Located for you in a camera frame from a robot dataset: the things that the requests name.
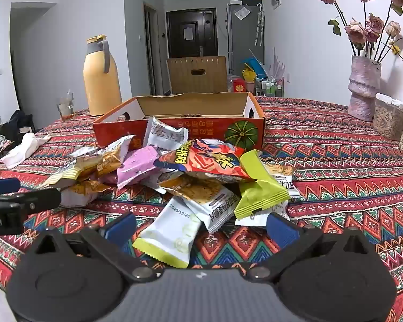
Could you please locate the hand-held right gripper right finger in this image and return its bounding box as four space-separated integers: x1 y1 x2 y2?
243 212 373 284

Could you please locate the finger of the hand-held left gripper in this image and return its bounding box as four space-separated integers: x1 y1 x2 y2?
0 188 62 215
0 178 21 195

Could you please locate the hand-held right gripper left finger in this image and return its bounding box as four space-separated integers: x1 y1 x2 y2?
30 212 163 284

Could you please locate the plain white snack packet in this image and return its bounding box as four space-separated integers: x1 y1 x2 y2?
235 201 291 227

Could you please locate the white yellow snack packet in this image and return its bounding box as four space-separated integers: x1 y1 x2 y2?
40 154 98 189

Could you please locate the lime green snack packet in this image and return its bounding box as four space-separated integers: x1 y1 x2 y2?
234 150 289 220

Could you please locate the white orange snack packet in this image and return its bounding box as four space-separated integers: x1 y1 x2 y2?
59 179 114 208
262 163 300 199
158 174 240 233

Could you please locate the white lime-edged snack packet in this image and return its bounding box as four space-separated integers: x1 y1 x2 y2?
132 196 202 269

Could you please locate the pink snack packet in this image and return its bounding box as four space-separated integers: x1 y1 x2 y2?
116 146 159 190

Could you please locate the golden snack packet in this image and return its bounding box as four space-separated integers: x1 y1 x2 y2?
69 135 136 184

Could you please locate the white grey-print snack packet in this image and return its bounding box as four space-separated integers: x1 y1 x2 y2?
144 117 189 155

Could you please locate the red chip bag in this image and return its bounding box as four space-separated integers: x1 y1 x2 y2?
153 139 256 183

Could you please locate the orange printed cardboard box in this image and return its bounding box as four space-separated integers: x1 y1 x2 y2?
93 92 266 151

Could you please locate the white cloth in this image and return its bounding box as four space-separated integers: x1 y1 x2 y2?
0 132 52 169

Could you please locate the dark cloth pile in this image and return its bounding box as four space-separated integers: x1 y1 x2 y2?
0 109 36 138

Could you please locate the glass cup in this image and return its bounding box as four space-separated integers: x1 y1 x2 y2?
57 89 75 121

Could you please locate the yellow thermos jug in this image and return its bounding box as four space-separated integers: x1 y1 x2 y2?
83 34 122 117

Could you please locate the wooden chair back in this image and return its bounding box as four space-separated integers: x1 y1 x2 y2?
166 56 228 94

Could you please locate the pink ceramic vase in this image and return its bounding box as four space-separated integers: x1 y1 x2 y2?
347 55 382 122

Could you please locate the blue plastic box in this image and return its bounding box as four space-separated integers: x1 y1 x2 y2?
242 58 267 74

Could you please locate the dark entrance door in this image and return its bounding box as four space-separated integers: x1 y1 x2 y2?
165 8 217 59

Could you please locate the grey refrigerator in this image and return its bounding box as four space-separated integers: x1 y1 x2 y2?
226 3 265 74

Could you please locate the white folded umbrella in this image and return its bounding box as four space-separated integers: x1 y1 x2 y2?
254 3 266 47

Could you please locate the dried rose bouquet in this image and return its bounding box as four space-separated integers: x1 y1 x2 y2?
314 0 403 81

